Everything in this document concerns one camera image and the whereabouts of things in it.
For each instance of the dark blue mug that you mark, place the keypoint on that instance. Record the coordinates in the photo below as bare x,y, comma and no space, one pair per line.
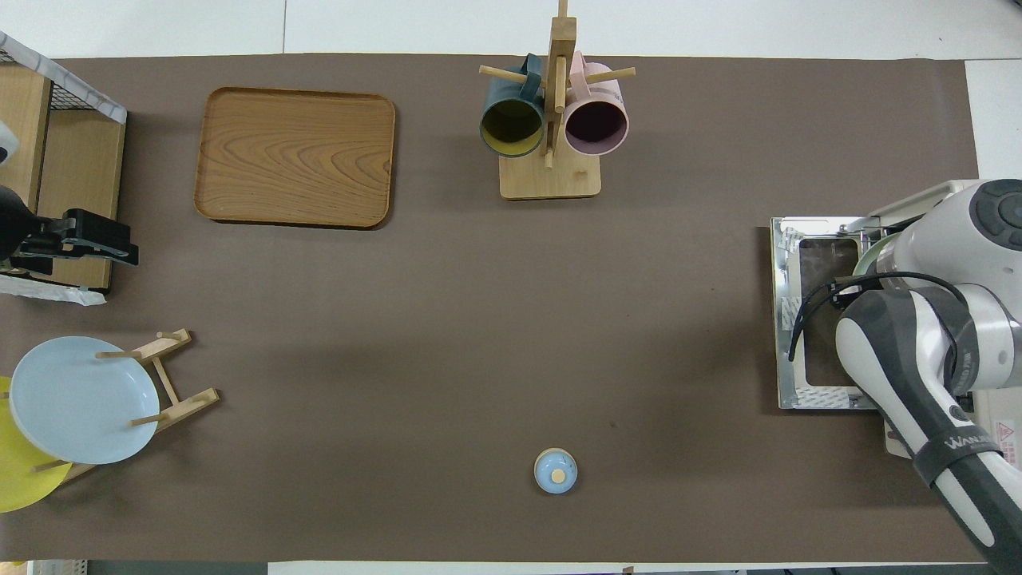
511,120

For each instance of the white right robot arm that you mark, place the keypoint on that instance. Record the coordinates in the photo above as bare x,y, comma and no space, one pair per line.
934,255

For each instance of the brown table mat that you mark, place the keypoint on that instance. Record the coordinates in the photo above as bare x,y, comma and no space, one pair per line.
559,319

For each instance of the pink mug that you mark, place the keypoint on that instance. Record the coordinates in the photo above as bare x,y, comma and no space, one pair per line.
597,120

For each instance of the wooden mug rack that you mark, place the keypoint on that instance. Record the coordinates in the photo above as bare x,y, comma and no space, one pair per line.
551,180

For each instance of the wooden plate rack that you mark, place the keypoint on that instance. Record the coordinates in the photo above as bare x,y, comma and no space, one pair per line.
184,403

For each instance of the white rounded camera housing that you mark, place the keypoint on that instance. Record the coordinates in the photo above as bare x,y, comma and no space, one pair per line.
6,144

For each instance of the yellow plate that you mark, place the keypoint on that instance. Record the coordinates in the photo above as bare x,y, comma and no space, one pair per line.
20,479

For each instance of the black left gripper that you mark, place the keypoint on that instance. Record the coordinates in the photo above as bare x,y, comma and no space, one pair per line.
24,235

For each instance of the wooden serving tray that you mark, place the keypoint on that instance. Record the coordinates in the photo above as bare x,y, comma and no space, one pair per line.
295,156

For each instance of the light blue plate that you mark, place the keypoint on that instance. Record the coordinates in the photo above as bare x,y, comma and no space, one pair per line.
80,399

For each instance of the small blue white bell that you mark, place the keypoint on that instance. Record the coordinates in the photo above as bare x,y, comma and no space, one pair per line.
555,471

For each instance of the mint green plate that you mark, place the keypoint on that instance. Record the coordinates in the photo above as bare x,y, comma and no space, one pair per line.
870,255

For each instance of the glass toaster oven door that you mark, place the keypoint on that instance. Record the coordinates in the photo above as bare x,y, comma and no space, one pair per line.
786,319

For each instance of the cream toaster oven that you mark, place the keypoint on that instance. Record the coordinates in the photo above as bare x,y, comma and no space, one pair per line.
918,200

